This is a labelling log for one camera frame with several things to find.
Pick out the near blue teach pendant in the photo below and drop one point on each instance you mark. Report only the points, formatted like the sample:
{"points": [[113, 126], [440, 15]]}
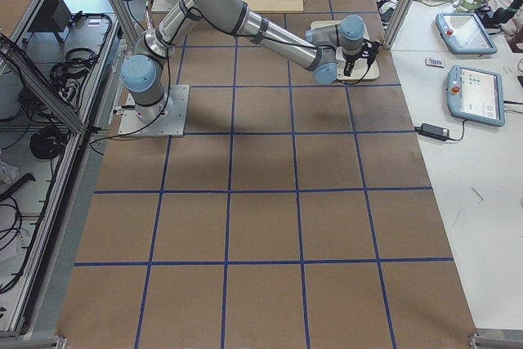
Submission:
{"points": [[475, 95]]}

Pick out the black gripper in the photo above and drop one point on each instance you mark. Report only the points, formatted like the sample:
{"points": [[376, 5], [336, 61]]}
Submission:
{"points": [[350, 60]]}

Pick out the aluminium frame post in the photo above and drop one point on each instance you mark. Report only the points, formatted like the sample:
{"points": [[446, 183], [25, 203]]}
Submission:
{"points": [[402, 1]]}

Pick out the aluminium side rack frame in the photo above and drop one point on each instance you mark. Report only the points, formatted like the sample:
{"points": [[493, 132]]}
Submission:
{"points": [[58, 62]]}

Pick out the green white bottle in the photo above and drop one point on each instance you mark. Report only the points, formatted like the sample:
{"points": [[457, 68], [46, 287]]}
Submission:
{"points": [[468, 6]]}

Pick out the far blue teach pendant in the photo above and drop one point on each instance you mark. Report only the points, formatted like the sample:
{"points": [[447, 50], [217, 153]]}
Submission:
{"points": [[464, 34]]}

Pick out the black power adapter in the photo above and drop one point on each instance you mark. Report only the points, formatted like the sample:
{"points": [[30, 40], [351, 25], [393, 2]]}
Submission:
{"points": [[432, 131]]}

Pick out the blue teach pendant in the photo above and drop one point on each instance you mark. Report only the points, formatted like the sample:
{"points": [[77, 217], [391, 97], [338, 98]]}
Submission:
{"points": [[464, 34], [475, 95]]}

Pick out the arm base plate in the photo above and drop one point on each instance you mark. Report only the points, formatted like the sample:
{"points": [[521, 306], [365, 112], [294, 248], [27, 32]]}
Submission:
{"points": [[163, 6], [167, 118]]}

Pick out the small white label box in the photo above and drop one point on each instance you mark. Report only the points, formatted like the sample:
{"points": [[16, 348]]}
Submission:
{"points": [[434, 62]]}

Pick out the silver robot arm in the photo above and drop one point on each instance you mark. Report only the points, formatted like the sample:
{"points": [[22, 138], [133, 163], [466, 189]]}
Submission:
{"points": [[316, 52]]}

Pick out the cream tray with bear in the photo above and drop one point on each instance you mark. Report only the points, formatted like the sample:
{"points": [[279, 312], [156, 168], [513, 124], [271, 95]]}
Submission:
{"points": [[336, 35]]}

